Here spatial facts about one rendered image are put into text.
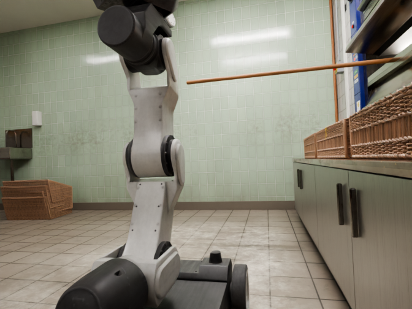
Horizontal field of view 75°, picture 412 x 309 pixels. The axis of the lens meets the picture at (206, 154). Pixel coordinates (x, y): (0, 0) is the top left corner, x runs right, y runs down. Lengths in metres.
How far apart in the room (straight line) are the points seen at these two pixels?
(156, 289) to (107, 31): 0.68
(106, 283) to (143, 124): 0.50
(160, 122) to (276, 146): 2.42
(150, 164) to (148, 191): 0.09
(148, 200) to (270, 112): 2.52
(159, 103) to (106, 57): 3.15
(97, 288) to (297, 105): 2.93
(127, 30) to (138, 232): 0.58
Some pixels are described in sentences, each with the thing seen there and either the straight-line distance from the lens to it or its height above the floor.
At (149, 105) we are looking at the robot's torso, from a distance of 0.94.
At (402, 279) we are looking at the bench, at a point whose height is 0.35.
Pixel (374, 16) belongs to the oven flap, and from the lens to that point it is 2.02.
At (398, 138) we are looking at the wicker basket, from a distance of 0.75.
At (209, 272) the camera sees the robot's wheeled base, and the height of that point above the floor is 0.19.
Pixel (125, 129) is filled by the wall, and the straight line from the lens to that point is 3.69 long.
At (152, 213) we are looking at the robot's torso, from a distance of 0.89.
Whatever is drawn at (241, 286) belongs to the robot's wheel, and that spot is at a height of 0.16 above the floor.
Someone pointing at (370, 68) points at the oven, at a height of 1.25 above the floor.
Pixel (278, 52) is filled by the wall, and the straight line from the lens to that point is 3.43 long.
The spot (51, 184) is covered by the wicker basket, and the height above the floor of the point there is 0.40.
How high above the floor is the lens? 0.60
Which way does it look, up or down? 1 degrees up
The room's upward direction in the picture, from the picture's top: 2 degrees counter-clockwise
